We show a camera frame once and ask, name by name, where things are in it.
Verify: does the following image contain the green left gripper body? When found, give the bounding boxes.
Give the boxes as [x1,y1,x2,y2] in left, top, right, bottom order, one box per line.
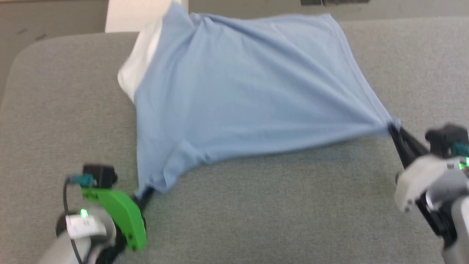
[81,187,148,252]

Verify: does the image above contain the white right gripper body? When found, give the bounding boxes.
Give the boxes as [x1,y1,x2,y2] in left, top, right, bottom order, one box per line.
[394,154,458,212]

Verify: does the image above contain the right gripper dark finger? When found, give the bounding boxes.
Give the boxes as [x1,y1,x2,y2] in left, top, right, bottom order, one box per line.
[388,125,429,169]

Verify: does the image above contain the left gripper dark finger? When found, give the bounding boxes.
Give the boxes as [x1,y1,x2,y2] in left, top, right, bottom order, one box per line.
[133,186,154,212]

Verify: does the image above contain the light blue and white shirt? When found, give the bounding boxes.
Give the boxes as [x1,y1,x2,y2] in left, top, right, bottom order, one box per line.
[117,2,402,195]

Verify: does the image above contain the white box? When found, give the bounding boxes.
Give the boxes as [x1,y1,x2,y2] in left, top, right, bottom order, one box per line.
[105,0,189,33]

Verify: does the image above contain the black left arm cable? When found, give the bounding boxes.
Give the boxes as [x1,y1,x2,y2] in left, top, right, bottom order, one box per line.
[63,175,94,264]

